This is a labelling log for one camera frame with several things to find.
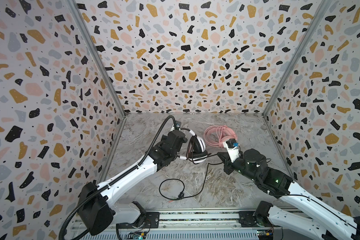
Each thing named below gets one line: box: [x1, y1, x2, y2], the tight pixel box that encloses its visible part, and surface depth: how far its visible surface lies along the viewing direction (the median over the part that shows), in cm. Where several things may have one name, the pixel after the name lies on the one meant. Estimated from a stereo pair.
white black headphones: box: [179, 128, 208, 164], surface depth 76 cm
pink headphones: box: [203, 125, 238, 149], surface depth 105 cm
